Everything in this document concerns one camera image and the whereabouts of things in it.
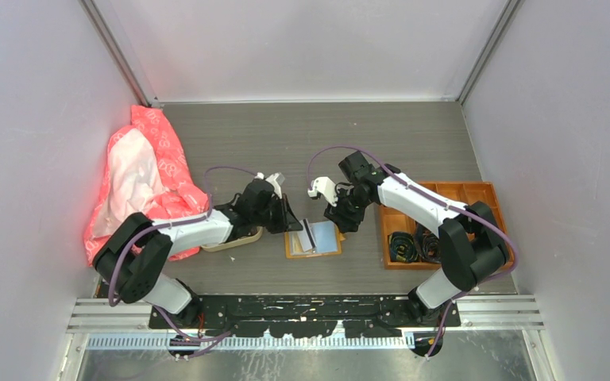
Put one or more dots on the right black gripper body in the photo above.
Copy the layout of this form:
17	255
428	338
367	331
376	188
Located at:
352	199

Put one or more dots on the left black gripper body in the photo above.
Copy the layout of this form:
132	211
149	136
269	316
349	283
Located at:
270	217

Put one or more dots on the white striped card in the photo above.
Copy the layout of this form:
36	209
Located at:
305	237

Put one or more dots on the orange leather card holder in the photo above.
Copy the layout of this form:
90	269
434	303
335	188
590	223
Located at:
315	239

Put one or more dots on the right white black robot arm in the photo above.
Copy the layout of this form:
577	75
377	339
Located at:
440	288

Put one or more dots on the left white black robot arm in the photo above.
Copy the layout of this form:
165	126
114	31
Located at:
133	258

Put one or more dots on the beige oval card tray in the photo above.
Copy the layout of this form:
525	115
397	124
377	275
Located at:
254	235

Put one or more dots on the rolled dark belt left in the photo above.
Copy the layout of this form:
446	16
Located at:
402	249

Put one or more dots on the rolled dark belt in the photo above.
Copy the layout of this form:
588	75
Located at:
402	249
427	244

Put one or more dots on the rolled dark belt right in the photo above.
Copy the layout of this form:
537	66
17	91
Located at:
427	244

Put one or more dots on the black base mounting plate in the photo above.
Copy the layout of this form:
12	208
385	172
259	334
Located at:
363	316

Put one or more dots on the orange wooden compartment tray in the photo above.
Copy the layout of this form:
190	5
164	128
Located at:
465	217

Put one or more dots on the pink white crumpled cloth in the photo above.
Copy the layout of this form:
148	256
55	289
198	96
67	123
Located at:
146	171

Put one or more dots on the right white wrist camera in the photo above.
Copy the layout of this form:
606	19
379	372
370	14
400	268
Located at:
323	187

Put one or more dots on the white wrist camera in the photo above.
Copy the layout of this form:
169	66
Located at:
275	179
323	187

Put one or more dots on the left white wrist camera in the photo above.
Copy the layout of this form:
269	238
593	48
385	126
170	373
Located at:
275	179

